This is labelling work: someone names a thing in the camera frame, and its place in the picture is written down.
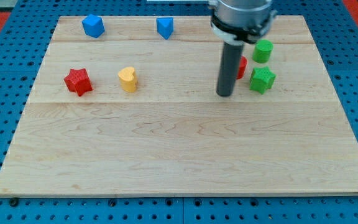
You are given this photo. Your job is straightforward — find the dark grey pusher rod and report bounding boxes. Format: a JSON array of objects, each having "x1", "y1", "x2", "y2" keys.
[{"x1": 216, "y1": 42, "x2": 244, "y2": 97}]

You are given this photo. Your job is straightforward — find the red cylinder block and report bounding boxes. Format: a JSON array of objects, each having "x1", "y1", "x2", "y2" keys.
[{"x1": 236, "y1": 56, "x2": 247, "y2": 80}]

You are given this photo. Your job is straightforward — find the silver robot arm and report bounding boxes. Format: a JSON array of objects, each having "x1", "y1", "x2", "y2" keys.
[{"x1": 208, "y1": 0, "x2": 277, "y2": 97}]

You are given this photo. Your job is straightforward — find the green cylinder block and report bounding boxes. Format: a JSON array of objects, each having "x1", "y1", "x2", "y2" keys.
[{"x1": 252, "y1": 39, "x2": 273, "y2": 63}]

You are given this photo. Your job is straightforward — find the green star block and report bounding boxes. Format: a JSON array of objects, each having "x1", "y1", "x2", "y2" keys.
[{"x1": 249, "y1": 67, "x2": 276, "y2": 95}]

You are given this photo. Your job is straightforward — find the blue triangle block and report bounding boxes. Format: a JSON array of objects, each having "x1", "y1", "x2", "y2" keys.
[{"x1": 156, "y1": 17, "x2": 174, "y2": 40}]

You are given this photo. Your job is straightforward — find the yellow heart block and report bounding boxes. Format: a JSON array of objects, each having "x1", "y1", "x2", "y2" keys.
[{"x1": 118, "y1": 67, "x2": 137, "y2": 93}]

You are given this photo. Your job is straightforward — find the wooden board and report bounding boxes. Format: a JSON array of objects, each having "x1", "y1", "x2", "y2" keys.
[{"x1": 0, "y1": 16, "x2": 358, "y2": 198}]

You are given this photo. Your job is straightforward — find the blue cube block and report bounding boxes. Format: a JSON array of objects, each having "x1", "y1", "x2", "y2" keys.
[{"x1": 82, "y1": 14, "x2": 104, "y2": 38}]

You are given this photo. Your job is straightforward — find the red star block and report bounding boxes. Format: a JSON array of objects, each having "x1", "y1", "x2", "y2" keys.
[{"x1": 63, "y1": 68, "x2": 93, "y2": 96}]

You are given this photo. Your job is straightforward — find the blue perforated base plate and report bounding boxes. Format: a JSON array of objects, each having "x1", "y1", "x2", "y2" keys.
[{"x1": 0, "y1": 0, "x2": 358, "y2": 223}]

